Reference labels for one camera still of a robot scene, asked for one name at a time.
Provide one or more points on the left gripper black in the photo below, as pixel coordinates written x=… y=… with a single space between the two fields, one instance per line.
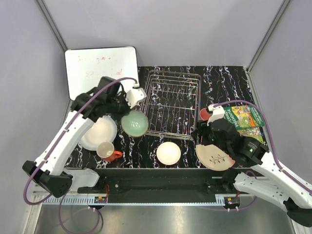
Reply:
x=123 y=96

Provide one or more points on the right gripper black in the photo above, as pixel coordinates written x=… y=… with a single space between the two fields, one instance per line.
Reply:
x=201 y=128

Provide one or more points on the large white plate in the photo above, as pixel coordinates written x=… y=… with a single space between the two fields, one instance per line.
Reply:
x=104 y=130

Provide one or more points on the green ceramic bowl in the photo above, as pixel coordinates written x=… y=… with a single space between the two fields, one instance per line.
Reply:
x=135 y=124

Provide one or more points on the small white bowl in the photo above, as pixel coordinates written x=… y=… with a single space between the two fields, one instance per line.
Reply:
x=168 y=153

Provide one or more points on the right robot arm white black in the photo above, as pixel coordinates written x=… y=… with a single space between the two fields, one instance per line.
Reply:
x=283 y=190

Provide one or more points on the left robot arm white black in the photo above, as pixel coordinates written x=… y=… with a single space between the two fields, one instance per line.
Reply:
x=48 y=170

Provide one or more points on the pink plastic cup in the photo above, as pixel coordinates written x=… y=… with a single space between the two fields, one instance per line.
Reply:
x=204 y=114

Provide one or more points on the pink cream floral plate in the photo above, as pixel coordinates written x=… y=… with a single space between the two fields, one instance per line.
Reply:
x=213 y=158

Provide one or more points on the black marble pattern mat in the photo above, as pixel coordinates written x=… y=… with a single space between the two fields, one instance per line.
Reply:
x=218 y=84

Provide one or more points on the green children's book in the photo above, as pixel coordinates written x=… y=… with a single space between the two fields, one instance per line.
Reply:
x=247 y=121

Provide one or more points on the orange mug white inside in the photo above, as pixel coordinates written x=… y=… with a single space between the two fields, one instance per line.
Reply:
x=106 y=151

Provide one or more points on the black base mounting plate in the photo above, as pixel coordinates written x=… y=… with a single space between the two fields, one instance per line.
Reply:
x=162 y=185

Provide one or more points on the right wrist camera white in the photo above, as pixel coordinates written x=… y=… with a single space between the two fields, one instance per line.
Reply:
x=217 y=113

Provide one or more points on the white whiteboard black frame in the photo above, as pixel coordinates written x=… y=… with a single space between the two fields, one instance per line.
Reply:
x=85 y=67

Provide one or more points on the wire dish rack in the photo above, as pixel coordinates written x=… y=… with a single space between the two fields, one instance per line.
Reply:
x=172 y=104

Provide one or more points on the grey slotted cable duct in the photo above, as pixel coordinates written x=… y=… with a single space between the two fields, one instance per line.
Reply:
x=73 y=200

